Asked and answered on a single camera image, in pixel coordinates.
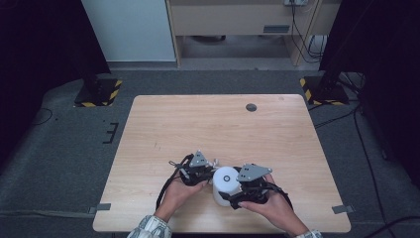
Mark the white panel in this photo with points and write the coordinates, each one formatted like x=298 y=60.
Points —
x=132 y=29

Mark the beige wooden cabinet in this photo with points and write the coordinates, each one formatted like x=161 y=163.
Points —
x=231 y=20

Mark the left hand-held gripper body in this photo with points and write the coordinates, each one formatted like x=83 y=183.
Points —
x=196 y=172

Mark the person's left hand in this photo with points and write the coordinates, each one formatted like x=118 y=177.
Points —
x=176 y=198

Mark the person's right hand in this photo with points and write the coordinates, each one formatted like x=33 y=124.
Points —
x=277 y=211

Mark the grey tape strip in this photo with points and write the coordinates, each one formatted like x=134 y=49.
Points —
x=342 y=209
x=100 y=208

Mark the white power strip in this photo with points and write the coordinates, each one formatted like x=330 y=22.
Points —
x=295 y=2

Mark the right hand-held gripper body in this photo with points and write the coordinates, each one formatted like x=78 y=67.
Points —
x=254 y=173

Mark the dark curtain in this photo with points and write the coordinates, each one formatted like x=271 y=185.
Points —
x=389 y=66

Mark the grey cabinet label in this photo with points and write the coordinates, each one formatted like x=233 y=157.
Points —
x=276 y=28

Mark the black stand yellow-striped base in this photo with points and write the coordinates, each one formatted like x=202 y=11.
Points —
x=99 y=94
x=325 y=92

